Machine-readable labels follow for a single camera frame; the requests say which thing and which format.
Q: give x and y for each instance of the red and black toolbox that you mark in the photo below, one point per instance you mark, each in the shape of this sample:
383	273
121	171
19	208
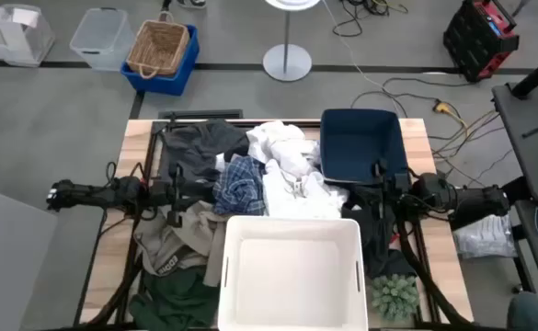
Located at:
477	41

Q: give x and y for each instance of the white garment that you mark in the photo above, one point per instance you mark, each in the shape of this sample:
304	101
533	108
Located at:
296	197

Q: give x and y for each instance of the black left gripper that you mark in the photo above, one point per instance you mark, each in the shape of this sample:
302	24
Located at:
174	195

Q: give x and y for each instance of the green artificial plant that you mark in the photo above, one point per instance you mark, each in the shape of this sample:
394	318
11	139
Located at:
395	296

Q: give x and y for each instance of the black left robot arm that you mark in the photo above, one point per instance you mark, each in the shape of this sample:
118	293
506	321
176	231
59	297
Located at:
89	195

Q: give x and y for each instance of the person's knee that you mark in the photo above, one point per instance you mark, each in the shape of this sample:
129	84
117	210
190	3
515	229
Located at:
533	315

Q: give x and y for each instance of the clear bin with papers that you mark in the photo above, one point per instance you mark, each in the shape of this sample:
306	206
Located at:
15	37

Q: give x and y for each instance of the person's shoe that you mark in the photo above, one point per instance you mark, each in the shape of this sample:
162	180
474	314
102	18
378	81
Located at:
191	3

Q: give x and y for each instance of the empty clear plastic bin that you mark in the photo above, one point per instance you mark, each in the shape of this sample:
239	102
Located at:
100	39

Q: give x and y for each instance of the wicker basket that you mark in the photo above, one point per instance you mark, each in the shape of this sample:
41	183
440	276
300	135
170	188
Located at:
158	46

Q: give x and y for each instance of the blue plastic tub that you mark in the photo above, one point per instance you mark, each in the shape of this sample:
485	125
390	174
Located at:
167	85

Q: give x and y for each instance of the navy blue bin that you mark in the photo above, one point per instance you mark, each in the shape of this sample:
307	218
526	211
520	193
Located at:
360	142

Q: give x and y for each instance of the black metal table frame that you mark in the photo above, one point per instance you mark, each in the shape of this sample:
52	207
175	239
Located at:
151	142

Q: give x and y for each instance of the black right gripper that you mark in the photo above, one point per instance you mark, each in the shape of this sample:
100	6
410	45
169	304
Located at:
395	190

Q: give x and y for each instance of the grey side desk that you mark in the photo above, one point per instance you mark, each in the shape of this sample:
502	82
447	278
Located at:
530	151

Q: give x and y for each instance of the grey panel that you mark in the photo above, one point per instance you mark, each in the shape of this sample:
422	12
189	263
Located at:
11	262

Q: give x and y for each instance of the blue plaid shirt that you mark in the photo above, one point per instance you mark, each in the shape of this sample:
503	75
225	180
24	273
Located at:
241	186

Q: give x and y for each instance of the dark grey garment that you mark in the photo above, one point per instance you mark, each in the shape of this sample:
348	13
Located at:
195	147

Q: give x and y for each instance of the white lamp floor stand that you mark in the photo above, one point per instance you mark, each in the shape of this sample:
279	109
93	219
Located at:
287	62

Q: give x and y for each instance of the white woven plastic basket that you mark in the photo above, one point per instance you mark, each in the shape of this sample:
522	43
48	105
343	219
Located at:
291	271

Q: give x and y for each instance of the white shirt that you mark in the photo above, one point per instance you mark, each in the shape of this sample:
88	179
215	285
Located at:
280	142

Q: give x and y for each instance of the white plastic bag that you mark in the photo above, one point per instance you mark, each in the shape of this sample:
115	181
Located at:
484	236

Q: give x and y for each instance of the yellow power plug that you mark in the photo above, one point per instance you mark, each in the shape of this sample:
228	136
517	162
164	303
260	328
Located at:
442	108

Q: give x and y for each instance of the dark green garment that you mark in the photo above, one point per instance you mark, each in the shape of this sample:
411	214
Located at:
176	299

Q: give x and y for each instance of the black garment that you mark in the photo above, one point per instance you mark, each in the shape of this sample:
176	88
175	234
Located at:
379	248

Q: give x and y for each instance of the beige garment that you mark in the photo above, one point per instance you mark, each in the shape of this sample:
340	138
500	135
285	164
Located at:
176	243

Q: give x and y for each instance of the black pole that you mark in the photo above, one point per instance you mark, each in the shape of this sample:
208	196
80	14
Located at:
537	76

